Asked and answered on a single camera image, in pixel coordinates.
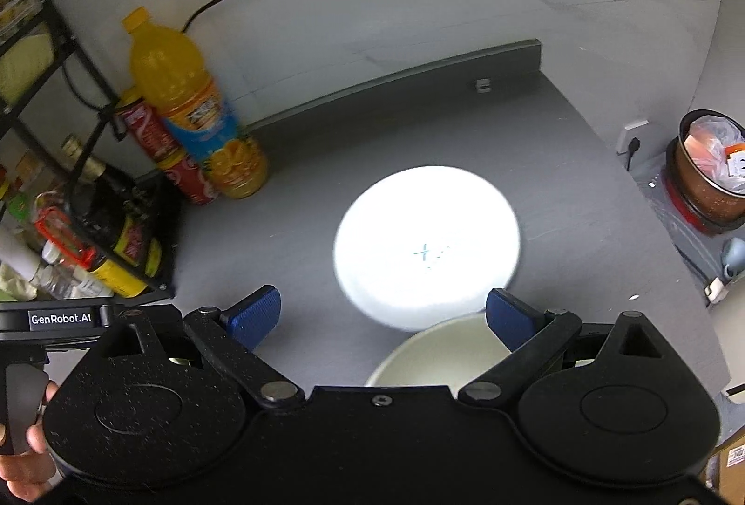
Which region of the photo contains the orange juice bottle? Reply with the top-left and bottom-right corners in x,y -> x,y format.
122,7 -> 269,201

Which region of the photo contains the grey-blue cup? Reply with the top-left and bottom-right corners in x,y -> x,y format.
720,237 -> 745,280

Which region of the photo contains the small white-capped bottle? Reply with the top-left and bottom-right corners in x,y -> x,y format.
30,243 -> 113,300

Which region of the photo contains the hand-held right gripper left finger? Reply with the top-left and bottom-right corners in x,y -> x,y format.
87,285 -> 307,411

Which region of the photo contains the person's left hand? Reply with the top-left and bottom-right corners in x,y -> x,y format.
0,382 -> 60,504

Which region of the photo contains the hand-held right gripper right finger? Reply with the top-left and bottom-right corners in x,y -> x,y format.
458,287 -> 679,408

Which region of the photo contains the red cooker base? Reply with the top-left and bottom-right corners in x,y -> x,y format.
668,173 -> 745,239

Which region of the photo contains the low white wall socket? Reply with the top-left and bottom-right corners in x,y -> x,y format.
616,119 -> 650,155

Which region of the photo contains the white plate with blue print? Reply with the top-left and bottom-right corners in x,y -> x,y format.
333,165 -> 521,332

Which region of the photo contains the red drink can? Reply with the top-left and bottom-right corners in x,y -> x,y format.
156,149 -> 220,206
114,93 -> 176,164

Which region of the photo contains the cardboard box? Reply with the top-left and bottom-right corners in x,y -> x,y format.
717,442 -> 745,490

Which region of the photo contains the brown pot with packets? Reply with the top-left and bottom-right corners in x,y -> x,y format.
666,109 -> 745,235

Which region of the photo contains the oil bottle with red handle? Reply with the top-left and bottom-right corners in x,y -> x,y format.
34,135 -> 165,300

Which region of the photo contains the white ceramic bowl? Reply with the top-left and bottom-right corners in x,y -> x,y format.
365,314 -> 514,388

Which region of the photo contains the black metal spice rack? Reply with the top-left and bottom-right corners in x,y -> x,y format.
0,0 -> 176,303

